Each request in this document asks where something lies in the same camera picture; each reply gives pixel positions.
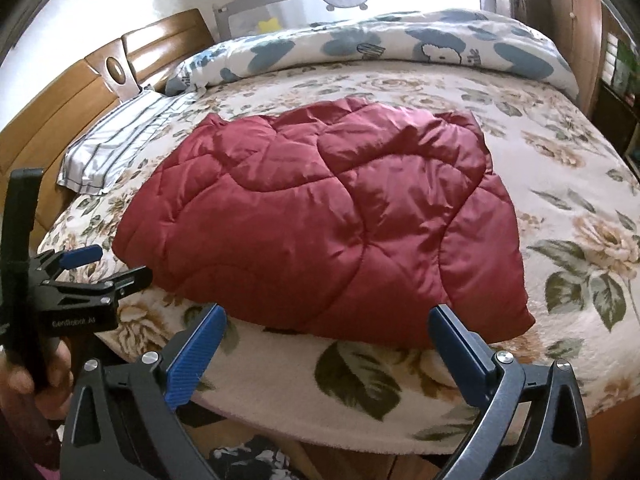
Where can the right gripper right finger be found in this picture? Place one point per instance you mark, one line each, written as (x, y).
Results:
(532, 422)

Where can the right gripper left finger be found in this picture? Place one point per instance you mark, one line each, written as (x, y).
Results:
(122, 422)

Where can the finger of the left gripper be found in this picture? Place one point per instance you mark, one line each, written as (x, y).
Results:
(55, 263)
(107, 291)

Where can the red quilted down jacket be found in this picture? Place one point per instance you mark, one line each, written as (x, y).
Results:
(342, 219)

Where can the left hand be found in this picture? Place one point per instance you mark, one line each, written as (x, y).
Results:
(17, 386)

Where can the striped white pillow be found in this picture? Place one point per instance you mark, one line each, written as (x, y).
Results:
(93, 163)

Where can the wooden headboard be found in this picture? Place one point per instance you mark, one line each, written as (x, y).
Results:
(37, 137)

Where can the blue cloud print duvet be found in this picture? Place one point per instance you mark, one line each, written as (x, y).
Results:
(471, 39)

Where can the wooden wardrobe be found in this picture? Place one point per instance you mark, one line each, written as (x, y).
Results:
(578, 34)

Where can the grey bed guard rail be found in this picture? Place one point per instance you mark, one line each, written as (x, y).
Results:
(242, 18)

